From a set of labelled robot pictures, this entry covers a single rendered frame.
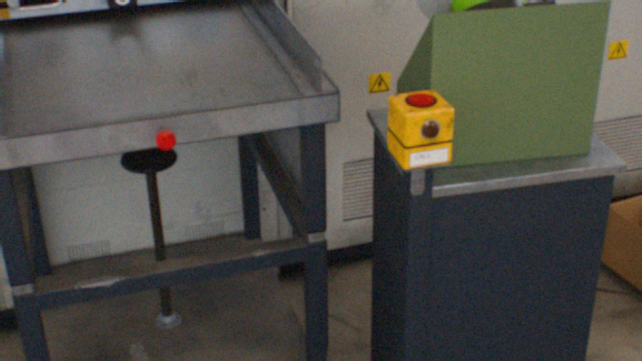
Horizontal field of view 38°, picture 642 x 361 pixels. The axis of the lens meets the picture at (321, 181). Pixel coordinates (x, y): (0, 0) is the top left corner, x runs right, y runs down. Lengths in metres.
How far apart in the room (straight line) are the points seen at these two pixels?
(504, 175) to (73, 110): 0.73
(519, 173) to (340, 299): 1.04
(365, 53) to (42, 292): 1.05
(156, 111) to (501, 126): 0.57
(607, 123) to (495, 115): 1.26
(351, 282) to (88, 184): 0.76
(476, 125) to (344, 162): 0.95
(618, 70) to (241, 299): 1.24
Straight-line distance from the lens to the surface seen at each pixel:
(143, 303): 2.25
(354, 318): 2.44
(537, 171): 1.58
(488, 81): 1.52
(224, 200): 2.44
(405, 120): 1.41
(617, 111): 2.79
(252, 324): 2.15
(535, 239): 1.65
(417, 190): 1.49
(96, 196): 2.38
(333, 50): 2.32
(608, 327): 2.50
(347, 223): 2.56
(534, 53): 1.53
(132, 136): 1.56
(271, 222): 2.51
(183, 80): 1.68
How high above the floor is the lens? 1.50
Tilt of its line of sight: 29 degrees down
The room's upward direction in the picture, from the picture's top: 1 degrees counter-clockwise
